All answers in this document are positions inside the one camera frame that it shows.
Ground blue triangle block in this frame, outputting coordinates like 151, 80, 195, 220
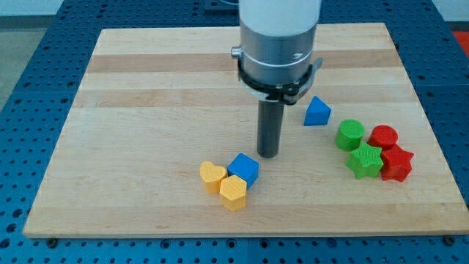
303, 96, 331, 126

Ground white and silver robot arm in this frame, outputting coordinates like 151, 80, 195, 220
231, 0, 322, 105

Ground green circle block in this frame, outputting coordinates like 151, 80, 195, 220
335, 119, 365, 151

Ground red circle block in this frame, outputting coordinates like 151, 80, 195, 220
367, 125, 399, 150

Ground blue cube block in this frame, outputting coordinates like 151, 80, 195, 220
227, 153, 259, 189

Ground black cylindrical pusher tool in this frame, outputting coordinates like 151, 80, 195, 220
257, 101, 284, 158

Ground yellow heart block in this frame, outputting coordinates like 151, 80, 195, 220
199, 161, 228, 194

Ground yellow hexagon block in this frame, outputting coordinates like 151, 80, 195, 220
219, 175, 247, 211

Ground wooden board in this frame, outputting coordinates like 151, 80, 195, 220
23, 23, 468, 238

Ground green star block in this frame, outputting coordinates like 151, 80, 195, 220
346, 142, 384, 179

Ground red star block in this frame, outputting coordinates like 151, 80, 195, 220
380, 144, 414, 182

